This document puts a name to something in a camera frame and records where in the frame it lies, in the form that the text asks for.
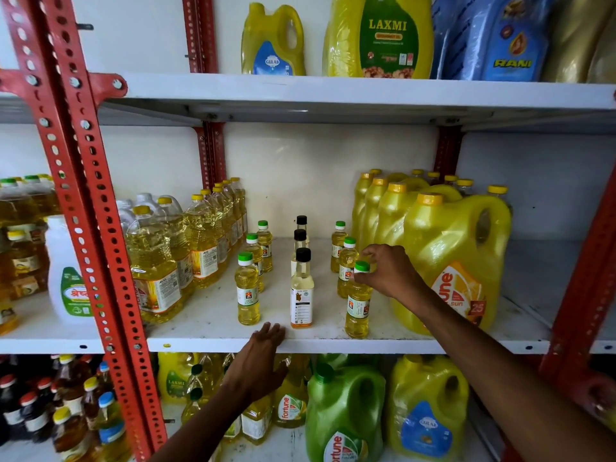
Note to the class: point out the group of dark colour-capped bottles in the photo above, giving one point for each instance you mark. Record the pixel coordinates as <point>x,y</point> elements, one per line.
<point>57,404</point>

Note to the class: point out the person's right forearm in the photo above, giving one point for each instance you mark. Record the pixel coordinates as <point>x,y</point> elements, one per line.
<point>500,380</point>

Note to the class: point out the blue oil jug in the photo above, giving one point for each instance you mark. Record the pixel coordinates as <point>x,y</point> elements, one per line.
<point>505,40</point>

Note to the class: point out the group of dark-green-capped oil bottles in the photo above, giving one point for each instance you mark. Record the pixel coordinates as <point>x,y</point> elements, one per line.
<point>202,384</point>

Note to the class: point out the group of amber oil bottles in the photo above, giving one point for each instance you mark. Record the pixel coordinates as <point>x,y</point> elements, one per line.
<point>21,269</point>

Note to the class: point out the blue oil pouch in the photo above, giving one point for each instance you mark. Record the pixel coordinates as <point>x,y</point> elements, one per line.
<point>445,33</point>

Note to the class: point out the green oil jug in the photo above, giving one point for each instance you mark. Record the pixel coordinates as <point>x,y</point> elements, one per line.
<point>344,413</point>

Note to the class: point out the person's left thumb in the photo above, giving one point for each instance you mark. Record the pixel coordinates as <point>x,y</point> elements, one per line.
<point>282,372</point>

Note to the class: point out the red slotted rack post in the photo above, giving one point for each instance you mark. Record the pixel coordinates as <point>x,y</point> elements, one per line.
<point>204,91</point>
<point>72,153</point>
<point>447,149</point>
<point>582,293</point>

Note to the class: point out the clear oil bottle white label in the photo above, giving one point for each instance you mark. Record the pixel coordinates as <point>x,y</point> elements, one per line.
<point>256,421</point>

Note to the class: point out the yellow bottle green white label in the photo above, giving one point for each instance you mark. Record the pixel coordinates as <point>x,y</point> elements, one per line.
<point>291,396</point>

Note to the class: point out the group of clear yellow-capped bottles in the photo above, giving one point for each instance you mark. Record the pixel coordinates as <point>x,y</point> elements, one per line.
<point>464,183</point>

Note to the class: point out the golden oil jug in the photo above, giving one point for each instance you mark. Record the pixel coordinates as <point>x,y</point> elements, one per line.
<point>575,38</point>
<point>604,60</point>

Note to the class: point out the person's right thumb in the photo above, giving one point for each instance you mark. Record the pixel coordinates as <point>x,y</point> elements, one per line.
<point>369,281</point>

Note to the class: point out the row of yellow-capped oil bottles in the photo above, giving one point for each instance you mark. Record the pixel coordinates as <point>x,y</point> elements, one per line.
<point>156,269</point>

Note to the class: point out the group of green-capped oil bottles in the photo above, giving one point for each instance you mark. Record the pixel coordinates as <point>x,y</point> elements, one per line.
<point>26,199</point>

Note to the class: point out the black-capped white-label oil bottle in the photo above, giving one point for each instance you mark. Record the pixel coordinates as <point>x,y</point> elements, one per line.
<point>302,225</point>
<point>299,245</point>
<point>302,298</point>

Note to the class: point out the large yellow oil jug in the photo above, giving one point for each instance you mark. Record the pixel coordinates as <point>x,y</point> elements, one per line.
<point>394,211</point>
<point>373,209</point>
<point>360,199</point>

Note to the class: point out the white jug green label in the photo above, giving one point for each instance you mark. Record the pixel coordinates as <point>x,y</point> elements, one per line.
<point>65,279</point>

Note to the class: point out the yellow jug green label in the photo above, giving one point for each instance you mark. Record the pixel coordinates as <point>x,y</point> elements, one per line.
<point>173,377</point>
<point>380,38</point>

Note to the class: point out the person's right hand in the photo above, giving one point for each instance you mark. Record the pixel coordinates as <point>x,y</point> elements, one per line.
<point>397,276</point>

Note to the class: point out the yellow jug blue label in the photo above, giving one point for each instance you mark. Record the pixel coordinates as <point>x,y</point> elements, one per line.
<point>426,408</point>
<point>270,40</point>

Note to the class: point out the small green-capped oil bottle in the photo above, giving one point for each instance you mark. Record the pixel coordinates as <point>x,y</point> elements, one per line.
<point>248,295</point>
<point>255,257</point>
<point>358,310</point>
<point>345,271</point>
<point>264,247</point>
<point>337,247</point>

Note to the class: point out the person's left hand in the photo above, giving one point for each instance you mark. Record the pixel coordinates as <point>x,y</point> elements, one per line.
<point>252,370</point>

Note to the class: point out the large yellow jug orange label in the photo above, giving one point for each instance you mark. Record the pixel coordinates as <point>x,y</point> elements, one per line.
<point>447,254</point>

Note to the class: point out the person's left forearm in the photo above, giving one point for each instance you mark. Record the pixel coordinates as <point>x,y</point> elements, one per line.
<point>202,428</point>

